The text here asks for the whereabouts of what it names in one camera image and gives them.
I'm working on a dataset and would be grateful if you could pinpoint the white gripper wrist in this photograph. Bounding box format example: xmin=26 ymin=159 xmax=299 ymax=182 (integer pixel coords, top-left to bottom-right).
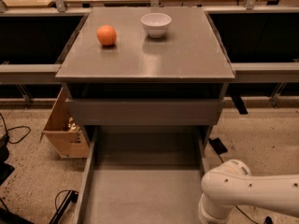
xmin=198 ymin=193 xmax=234 ymax=224

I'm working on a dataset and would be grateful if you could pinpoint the grey drawer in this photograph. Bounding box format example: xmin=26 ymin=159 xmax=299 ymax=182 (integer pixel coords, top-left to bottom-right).
xmin=74 ymin=127 xmax=204 ymax=224
xmin=65 ymin=99 xmax=223 ymax=126

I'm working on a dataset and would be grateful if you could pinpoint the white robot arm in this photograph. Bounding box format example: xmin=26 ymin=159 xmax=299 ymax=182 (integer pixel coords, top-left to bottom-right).
xmin=198 ymin=160 xmax=299 ymax=224

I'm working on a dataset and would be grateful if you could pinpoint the grey drawer cabinet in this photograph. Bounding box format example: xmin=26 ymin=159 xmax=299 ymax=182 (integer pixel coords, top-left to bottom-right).
xmin=56 ymin=7 xmax=235 ymax=140

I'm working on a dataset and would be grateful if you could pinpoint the grey top drawer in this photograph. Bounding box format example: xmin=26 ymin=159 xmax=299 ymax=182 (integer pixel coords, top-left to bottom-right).
xmin=65 ymin=99 xmax=223 ymax=126

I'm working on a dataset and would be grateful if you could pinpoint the cardboard box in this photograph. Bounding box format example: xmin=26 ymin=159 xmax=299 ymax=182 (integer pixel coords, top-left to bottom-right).
xmin=42 ymin=89 xmax=89 ymax=158

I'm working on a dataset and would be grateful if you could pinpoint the white bowl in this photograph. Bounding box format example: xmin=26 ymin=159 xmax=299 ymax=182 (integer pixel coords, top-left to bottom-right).
xmin=141 ymin=13 xmax=172 ymax=38

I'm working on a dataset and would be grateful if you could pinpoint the orange fruit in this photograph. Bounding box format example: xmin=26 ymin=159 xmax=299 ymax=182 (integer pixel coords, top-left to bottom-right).
xmin=96 ymin=25 xmax=117 ymax=46

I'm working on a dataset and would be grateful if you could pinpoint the black power adapter with cable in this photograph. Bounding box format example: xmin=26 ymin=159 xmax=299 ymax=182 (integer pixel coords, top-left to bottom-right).
xmin=208 ymin=138 xmax=274 ymax=224

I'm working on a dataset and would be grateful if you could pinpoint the grey metal rail right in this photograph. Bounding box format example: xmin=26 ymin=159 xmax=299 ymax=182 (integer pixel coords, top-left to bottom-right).
xmin=231 ymin=63 xmax=299 ymax=83

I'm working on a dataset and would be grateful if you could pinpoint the grey metal rail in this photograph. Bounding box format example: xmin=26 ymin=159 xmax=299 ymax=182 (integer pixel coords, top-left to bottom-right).
xmin=0 ymin=64 xmax=60 ymax=85
xmin=231 ymin=63 xmax=299 ymax=83

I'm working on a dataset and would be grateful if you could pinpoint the grey metal rail left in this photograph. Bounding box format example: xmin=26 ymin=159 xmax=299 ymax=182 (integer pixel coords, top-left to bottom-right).
xmin=0 ymin=64 xmax=60 ymax=85

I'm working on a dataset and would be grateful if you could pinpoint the black cable left floor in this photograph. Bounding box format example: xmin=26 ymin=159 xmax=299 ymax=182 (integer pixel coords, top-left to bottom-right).
xmin=0 ymin=112 xmax=32 ymax=145

